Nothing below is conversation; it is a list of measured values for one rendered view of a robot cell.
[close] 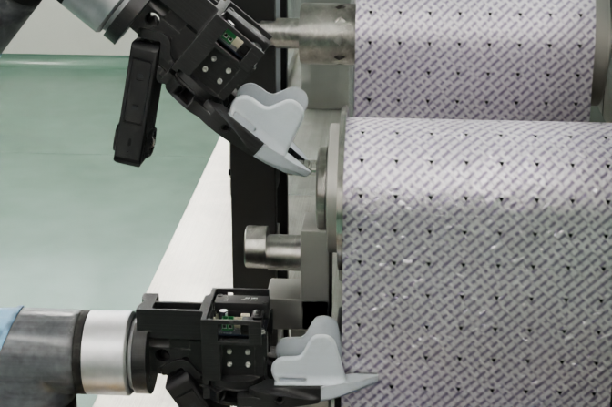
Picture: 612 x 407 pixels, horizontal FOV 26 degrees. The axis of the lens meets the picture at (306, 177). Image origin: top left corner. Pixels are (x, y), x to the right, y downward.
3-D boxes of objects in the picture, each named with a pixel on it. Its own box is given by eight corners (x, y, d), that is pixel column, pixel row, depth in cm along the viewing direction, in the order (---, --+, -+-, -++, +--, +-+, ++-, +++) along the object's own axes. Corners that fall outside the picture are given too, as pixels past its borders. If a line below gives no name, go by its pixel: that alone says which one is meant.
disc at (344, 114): (343, 235, 127) (345, 86, 122) (349, 235, 127) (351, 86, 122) (335, 298, 113) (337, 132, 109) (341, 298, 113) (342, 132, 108)
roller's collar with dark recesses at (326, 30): (303, 55, 143) (302, -3, 141) (358, 56, 143) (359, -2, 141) (298, 70, 137) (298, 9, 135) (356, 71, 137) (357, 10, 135)
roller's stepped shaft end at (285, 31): (246, 44, 142) (245, 14, 141) (301, 45, 141) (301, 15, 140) (242, 50, 139) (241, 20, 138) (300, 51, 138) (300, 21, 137)
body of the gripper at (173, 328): (269, 323, 112) (127, 319, 113) (270, 414, 114) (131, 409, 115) (277, 287, 119) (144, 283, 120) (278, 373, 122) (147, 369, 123)
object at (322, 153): (321, 198, 123) (320, 129, 119) (342, 198, 123) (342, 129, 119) (316, 246, 117) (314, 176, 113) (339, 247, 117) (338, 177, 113)
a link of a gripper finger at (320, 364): (377, 342, 112) (269, 339, 113) (376, 405, 114) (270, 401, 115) (379, 327, 115) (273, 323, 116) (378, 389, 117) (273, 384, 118)
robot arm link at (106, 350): (83, 410, 116) (103, 367, 123) (135, 412, 115) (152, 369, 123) (78, 331, 113) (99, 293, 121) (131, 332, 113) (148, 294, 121)
